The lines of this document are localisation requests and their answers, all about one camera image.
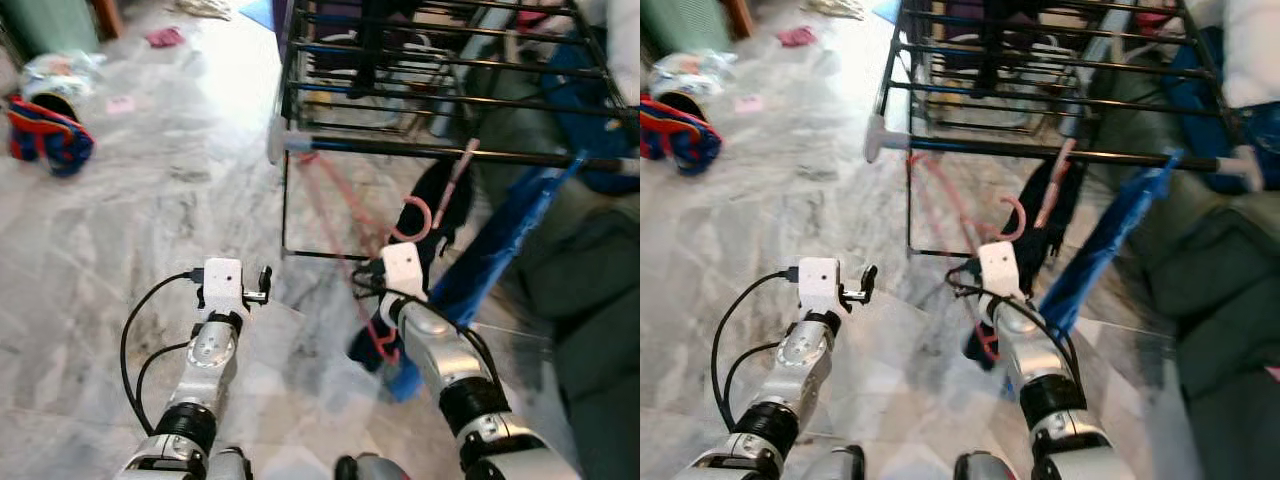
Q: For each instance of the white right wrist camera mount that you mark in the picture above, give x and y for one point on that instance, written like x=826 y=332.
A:
x=402 y=270
x=1000 y=268

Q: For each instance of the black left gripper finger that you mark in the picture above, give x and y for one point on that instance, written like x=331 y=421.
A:
x=265 y=280
x=869 y=280

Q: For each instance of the crumpled silver plastic bag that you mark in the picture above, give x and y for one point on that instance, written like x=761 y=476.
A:
x=60 y=72
x=690 y=72

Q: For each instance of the dark navy garment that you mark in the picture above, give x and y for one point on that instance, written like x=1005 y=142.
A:
x=462 y=205
x=1065 y=215

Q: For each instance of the small pink cloth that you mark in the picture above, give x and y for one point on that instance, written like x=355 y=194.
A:
x=165 y=38
x=797 y=38

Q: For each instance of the pale pink paper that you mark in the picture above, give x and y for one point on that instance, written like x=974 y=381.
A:
x=120 y=104
x=748 y=104

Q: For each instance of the silver robot right leg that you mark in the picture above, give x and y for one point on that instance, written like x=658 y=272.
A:
x=990 y=468
x=375 y=468

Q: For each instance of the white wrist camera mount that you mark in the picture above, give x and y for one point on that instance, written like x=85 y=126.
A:
x=1000 y=268
x=402 y=270
x=818 y=285
x=222 y=285

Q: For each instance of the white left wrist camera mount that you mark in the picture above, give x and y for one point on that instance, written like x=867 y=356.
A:
x=222 y=285
x=818 y=285

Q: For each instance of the blue clothing with dark trim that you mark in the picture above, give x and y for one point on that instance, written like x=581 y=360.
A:
x=590 y=110
x=1200 y=110

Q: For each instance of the navy red fabric bag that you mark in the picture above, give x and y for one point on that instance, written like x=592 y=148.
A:
x=690 y=140
x=50 y=140

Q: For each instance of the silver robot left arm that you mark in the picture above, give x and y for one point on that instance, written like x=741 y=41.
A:
x=800 y=360
x=205 y=360

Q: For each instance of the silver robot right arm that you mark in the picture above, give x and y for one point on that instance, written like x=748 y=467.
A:
x=1030 y=350
x=440 y=350

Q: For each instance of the dark green sofa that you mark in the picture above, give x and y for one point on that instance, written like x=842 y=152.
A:
x=590 y=330
x=1230 y=300

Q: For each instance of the green ribbed object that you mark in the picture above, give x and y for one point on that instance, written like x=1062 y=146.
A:
x=50 y=25
x=680 y=25

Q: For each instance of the silver robot leg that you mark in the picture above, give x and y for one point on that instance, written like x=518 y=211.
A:
x=835 y=465
x=375 y=468
x=228 y=465
x=990 y=468

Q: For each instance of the silver robot left leg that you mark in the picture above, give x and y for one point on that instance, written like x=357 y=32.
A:
x=228 y=465
x=835 y=465

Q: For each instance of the royal blue garment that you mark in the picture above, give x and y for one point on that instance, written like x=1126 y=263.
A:
x=1100 y=250
x=500 y=250

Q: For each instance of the black metal drying rack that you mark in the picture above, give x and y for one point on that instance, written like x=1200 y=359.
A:
x=1000 y=152
x=400 y=152

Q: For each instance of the black hanging garment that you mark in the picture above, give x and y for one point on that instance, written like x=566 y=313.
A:
x=375 y=50
x=990 y=50

